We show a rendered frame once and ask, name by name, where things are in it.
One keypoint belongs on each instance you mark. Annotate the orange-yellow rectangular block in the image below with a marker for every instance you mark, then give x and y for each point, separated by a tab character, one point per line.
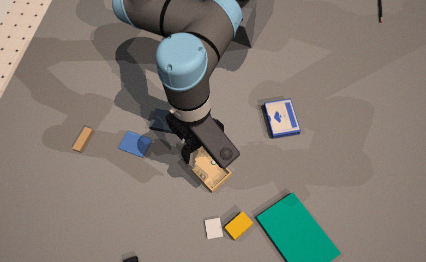
238	225

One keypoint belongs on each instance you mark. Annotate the green flat rectangular slab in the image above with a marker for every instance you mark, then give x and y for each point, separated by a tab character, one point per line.
295	233

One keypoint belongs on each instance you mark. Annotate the wooden ball-in-hole puzzle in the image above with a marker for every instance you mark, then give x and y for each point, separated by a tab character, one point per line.
208	171

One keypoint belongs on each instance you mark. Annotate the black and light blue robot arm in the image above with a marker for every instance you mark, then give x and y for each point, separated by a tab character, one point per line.
197	35

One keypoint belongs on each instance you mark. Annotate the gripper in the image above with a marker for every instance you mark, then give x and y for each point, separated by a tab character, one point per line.
189	148

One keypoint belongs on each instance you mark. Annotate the blue flat square pad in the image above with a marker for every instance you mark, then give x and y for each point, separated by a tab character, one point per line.
135	144

